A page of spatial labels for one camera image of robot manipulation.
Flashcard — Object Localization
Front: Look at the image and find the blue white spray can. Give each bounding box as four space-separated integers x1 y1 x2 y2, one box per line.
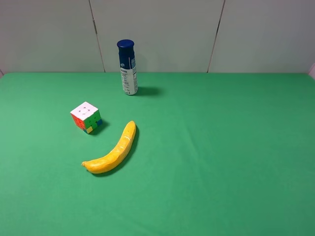
117 39 138 95

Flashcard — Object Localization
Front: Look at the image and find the multicoloured puzzle cube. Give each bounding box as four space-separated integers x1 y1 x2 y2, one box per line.
70 102 103 134

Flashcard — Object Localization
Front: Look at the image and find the yellow banana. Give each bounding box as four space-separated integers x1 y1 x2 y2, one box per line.
81 121 136 174

